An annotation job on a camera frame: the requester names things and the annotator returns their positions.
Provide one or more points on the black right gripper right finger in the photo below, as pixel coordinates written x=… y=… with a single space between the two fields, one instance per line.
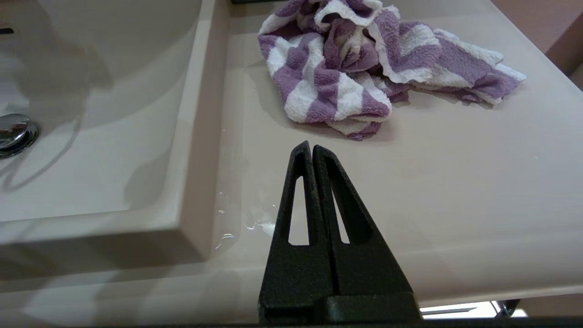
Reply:
x=369 y=269

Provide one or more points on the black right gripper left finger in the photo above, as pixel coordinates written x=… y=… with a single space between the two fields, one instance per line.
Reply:
x=296 y=273

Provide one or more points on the purple white striped towel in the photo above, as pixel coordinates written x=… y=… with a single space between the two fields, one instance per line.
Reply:
x=319 y=91

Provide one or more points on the white ceramic sink basin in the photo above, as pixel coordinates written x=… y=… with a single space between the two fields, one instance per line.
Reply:
x=114 y=136

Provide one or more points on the chrome drain stopper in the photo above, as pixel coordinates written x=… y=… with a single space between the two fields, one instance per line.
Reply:
x=13 y=130

